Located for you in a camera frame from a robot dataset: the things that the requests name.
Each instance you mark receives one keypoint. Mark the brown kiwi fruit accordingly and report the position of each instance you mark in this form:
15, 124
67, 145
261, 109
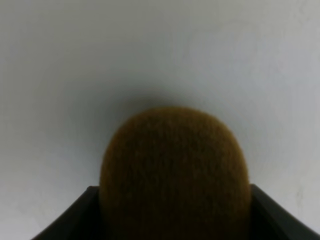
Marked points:
175, 173

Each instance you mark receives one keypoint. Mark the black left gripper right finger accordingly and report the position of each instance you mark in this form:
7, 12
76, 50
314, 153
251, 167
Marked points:
270, 221

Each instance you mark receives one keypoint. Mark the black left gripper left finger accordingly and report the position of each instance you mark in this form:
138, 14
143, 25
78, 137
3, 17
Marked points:
81, 221

